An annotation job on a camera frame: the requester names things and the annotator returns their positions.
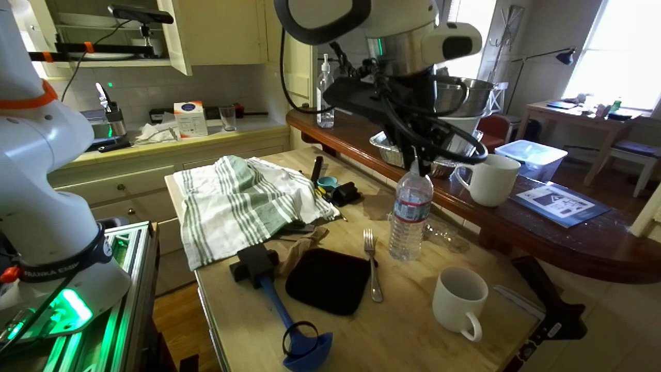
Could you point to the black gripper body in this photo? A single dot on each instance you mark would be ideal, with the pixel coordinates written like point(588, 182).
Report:
point(413, 110)

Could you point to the clear water bottle white cap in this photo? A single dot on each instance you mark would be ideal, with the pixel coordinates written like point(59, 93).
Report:
point(412, 220)

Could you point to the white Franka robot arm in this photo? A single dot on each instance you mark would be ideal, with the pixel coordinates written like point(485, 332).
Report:
point(42, 157)

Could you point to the white mug beside foil tray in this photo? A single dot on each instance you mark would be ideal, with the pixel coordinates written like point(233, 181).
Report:
point(495, 182)

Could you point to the clear hand sanitizer pump bottle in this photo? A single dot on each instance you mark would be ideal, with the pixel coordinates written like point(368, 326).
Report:
point(326, 104)

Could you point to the white mug empty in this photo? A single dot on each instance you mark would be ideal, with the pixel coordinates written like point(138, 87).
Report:
point(457, 302)

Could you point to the aluminium foil tray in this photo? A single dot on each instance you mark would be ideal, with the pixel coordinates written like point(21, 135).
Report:
point(385, 148)

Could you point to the small black crumpled object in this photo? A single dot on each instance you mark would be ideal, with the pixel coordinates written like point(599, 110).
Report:
point(346, 192)

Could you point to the red chair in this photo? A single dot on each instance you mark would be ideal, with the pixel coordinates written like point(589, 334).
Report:
point(495, 129)

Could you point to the teal measuring cup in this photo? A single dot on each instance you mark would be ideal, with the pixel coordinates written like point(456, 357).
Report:
point(330, 182)

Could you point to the long black stick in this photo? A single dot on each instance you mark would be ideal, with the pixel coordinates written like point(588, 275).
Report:
point(316, 167)

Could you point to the clear plastic lidded container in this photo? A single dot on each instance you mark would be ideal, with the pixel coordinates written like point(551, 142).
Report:
point(533, 155)

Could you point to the printed magazine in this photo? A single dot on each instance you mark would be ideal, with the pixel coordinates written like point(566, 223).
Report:
point(558, 203)

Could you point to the black square cloth pad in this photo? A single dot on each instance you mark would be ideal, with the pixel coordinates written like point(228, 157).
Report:
point(330, 281)

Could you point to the wooden desk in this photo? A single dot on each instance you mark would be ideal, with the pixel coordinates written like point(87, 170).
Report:
point(570, 117)

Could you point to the black desk lamp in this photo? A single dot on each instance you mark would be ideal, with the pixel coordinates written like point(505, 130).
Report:
point(566, 56)

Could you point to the white green striped towel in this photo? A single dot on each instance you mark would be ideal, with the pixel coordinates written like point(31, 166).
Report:
point(234, 207)

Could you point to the dark wood bar counter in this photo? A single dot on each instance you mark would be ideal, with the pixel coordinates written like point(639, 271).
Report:
point(586, 249)

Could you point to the black table clamp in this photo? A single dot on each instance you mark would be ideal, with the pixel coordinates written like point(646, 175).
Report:
point(551, 302)

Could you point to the white chair purple seat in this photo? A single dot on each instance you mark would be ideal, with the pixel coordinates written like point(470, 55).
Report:
point(637, 150)

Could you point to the white tissue box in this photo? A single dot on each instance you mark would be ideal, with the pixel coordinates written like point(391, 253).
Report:
point(189, 119)

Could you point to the cream kitchen drawer unit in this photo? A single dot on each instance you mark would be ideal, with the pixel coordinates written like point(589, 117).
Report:
point(125, 187)

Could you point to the clamp rod with orange clips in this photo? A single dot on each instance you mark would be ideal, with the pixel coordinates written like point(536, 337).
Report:
point(116, 51)

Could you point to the metal robot stand green light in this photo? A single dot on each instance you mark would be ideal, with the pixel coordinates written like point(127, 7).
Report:
point(125, 296)

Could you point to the cream wall cabinet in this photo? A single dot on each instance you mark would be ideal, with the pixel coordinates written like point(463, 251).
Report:
point(220, 32)

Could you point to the black mounted camera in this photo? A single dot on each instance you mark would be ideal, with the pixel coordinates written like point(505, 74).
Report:
point(138, 12)

